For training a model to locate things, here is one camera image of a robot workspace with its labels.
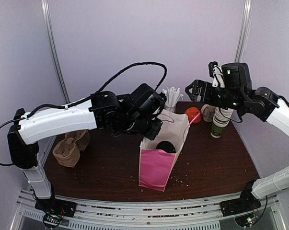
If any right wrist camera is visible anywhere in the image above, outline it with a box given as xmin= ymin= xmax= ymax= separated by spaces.
xmin=208 ymin=61 xmax=225 ymax=88

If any pink and white paper bag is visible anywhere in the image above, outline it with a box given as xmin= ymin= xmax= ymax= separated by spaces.
xmin=139 ymin=110 xmax=191 ymax=192

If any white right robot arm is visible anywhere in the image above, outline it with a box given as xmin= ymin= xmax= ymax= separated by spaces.
xmin=185 ymin=62 xmax=289 ymax=217

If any stack of paper cups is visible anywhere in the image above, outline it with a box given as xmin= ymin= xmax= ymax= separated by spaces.
xmin=210 ymin=107 xmax=233 ymax=138

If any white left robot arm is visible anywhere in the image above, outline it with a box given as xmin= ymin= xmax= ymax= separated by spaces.
xmin=7 ymin=83 xmax=166 ymax=217

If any stack of cardboard cup carriers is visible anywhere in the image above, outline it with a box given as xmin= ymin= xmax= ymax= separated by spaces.
xmin=52 ymin=130 xmax=90 ymax=168

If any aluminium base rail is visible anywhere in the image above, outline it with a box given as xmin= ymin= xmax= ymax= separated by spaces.
xmin=8 ymin=190 xmax=288 ymax=230

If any beige ceramic mug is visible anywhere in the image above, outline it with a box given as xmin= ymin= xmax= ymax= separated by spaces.
xmin=200 ymin=104 xmax=216 ymax=123

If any orange bowl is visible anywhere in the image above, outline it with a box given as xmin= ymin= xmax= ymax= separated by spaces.
xmin=185 ymin=107 xmax=202 ymax=124

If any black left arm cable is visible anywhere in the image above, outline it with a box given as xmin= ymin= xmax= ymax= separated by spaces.
xmin=0 ymin=62 xmax=168 ymax=167

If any right aluminium frame post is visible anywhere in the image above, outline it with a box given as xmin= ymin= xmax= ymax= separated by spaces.
xmin=234 ymin=0 xmax=253 ymax=62

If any aluminium frame post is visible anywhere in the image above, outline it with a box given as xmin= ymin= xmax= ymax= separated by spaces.
xmin=41 ymin=0 xmax=70 ymax=104
xmin=234 ymin=0 xmax=253 ymax=62

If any left aluminium frame post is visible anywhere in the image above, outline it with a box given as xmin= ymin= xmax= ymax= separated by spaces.
xmin=41 ymin=0 xmax=70 ymax=104

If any glass jar of straws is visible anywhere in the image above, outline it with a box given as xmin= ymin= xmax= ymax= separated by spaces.
xmin=162 ymin=87 xmax=184 ymax=113

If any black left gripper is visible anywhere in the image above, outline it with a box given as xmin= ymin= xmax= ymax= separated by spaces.
xmin=121 ymin=114 xmax=164 ymax=140

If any single black cup lid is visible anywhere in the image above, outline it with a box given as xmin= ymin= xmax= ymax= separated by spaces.
xmin=155 ymin=141 xmax=176 ymax=153

